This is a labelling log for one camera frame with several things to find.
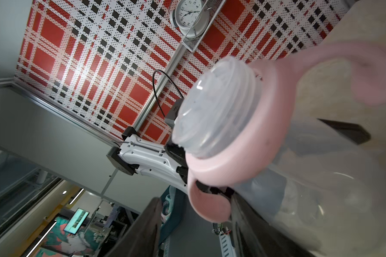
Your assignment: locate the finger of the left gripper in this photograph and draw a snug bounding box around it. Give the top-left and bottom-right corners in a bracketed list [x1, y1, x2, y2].
[319, 119, 372, 145]

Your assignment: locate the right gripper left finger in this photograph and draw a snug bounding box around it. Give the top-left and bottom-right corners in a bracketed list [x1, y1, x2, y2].
[106, 197, 162, 257]

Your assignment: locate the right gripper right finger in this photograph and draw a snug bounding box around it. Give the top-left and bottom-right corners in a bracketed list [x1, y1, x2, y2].
[231, 193, 313, 257]

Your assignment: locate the clear baby bottle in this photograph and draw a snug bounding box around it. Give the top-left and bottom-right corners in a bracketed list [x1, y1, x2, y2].
[172, 57, 386, 257]

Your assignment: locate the pink bottle handle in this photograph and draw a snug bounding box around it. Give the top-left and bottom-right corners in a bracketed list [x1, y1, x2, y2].
[186, 42, 386, 223]

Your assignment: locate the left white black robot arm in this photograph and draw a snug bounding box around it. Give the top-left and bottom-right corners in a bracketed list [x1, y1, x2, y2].
[107, 127, 188, 193]

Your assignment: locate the large white alarm clock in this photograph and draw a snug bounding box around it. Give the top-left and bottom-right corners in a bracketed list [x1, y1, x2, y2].
[168, 0, 210, 39]

